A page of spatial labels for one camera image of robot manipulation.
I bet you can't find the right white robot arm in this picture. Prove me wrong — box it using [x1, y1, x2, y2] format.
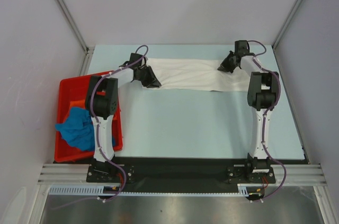
[218, 40, 281, 183]

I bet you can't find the orange t shirt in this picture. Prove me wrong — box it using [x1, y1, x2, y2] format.
[69, 100, 85, 109]

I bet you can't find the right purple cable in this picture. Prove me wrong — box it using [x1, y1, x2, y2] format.
[247, 40, 288, 203]

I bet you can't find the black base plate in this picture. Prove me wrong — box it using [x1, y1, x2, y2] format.
[95, 157, 276, 192]

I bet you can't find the white slotted cable duct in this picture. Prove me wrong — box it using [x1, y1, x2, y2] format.
[49, 183, 278, 197]

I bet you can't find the blue t shirt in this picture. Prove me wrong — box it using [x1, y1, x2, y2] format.
[55, 106, 119, 152]

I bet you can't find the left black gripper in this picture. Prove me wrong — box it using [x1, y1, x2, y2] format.
[137, 66, 161, 88]

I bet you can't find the white t shirt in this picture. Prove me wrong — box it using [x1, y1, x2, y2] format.
[147, 57, 260, 92]

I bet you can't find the purple cable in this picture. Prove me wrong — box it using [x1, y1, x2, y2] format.
[90, 46, 149, 203]
[247, 40, 288, 203]

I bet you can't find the red plastic bin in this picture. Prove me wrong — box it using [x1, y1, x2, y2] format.
[54, 75, 123, 163]

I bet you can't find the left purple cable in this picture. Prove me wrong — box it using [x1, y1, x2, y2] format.
[90, 46, 149, 203]

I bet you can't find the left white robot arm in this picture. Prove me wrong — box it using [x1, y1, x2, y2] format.
[85, 52, 161, 183]

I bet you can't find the aluminium frame rail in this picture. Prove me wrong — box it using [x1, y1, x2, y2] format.
[37, 163, 91, 184]

